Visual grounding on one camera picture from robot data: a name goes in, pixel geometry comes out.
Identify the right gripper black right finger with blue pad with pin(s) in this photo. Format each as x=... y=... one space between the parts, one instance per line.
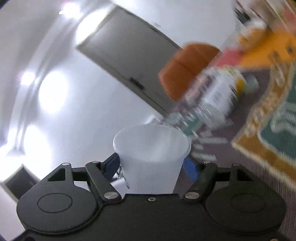
x=203 y=177

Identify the grey door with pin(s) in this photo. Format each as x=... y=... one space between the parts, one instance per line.
x=133 y=52

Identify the colourful printed tablecloth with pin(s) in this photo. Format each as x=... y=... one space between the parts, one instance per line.
x=259 y=132

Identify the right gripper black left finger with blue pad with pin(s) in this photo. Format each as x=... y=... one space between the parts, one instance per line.
x=100 y=175

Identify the translucent white plastic cup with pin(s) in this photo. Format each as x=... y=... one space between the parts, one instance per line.
x=151 y=157

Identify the orange leather chair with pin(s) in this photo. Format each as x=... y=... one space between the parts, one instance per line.
x=184 y=66

